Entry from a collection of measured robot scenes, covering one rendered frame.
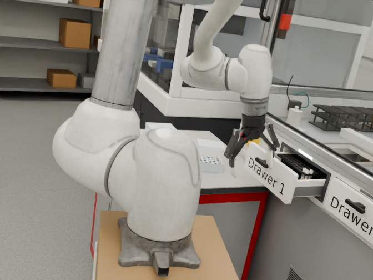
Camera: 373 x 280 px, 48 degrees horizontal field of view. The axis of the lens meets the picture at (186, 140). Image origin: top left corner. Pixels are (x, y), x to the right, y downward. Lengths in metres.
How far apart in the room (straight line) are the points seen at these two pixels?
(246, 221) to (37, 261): 1.15
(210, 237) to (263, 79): 0.49
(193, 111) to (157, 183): 1.38
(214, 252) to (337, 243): 0.58
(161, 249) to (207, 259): 0.12
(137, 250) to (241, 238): 0.89
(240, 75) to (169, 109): 0.93
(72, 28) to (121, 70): 4.01
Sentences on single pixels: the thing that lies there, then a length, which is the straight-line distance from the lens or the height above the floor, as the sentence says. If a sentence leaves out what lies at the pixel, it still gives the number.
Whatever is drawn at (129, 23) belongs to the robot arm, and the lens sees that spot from 0.95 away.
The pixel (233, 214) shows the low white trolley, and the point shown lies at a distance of 1.68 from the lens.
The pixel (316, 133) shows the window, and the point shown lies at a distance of 1.56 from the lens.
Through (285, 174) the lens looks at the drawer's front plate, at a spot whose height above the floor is 0.91.
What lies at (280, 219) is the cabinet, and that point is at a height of 0.64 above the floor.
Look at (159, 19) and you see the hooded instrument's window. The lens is 2.37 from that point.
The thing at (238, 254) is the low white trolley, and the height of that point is 0.43.
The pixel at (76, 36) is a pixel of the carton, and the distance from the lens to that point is 4.97.
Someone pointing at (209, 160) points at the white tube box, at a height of 0.80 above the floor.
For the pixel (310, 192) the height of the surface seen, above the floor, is 0.85.
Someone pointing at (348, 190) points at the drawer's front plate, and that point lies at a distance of 1.41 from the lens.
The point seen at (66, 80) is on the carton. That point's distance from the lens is 5.05.
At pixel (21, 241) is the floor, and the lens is 2.51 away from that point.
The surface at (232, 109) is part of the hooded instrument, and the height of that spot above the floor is 0.86.
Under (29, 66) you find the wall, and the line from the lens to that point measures 5.38.
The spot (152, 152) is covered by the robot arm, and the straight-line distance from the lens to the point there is 0.85.
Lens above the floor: 1.42
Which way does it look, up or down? 19 degrees down
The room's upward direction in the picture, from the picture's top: 10 degrees clockwise
